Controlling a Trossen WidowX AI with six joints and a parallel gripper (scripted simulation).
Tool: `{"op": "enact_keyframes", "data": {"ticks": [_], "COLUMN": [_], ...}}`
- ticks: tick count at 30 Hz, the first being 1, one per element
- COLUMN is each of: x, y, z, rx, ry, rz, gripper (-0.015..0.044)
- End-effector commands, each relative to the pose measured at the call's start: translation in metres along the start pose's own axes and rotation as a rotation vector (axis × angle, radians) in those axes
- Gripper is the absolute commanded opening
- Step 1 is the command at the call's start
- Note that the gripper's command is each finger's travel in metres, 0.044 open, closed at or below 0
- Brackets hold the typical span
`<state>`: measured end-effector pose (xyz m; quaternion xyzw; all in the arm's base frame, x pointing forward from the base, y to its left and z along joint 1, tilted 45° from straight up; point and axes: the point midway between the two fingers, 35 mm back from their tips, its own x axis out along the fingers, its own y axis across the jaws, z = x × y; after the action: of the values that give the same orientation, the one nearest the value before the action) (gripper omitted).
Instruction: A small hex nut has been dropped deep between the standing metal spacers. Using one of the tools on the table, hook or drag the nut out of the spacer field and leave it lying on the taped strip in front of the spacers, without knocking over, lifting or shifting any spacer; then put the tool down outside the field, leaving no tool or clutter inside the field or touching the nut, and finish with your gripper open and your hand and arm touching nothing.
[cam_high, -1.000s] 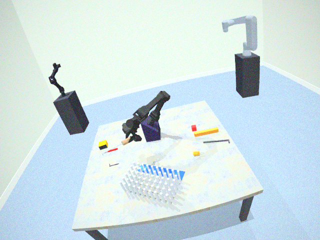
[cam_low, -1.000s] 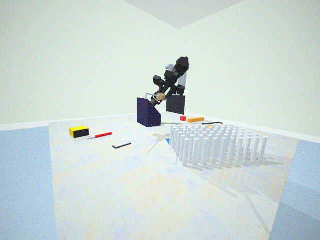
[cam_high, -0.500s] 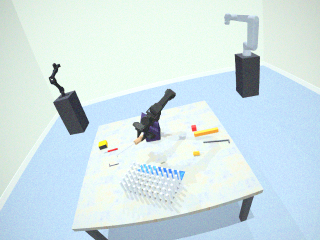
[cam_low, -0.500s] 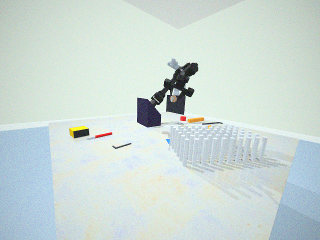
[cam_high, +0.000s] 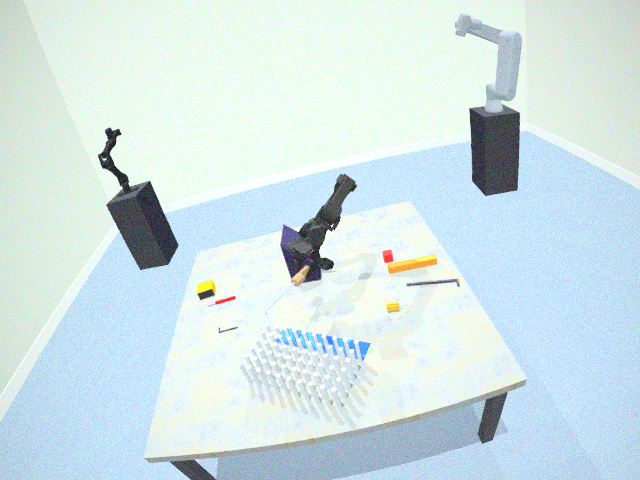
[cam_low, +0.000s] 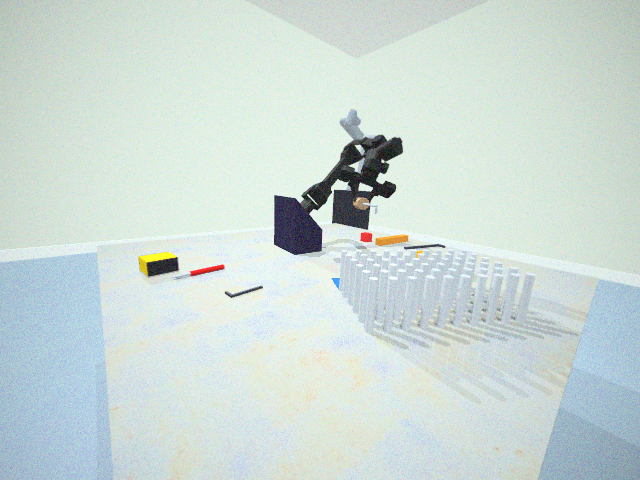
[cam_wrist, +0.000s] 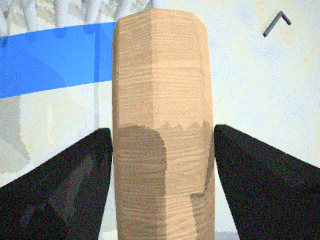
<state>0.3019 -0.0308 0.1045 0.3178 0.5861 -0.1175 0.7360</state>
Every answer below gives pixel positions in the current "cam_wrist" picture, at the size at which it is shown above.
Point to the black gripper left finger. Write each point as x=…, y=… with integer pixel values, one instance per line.
x=63, y=198

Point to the blue flat strip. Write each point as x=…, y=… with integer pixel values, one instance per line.
x=57, y=58

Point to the wooden tool handle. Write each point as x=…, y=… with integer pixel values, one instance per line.
x=162, y=126

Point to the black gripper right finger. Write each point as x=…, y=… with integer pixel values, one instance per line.
x=272, y=195

